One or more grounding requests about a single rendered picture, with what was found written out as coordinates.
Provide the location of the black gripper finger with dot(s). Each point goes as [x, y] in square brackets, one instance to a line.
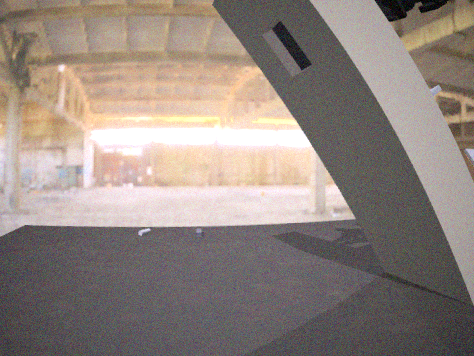
[392, 9]

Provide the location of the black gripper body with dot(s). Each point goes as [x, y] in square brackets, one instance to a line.
[427, 5]

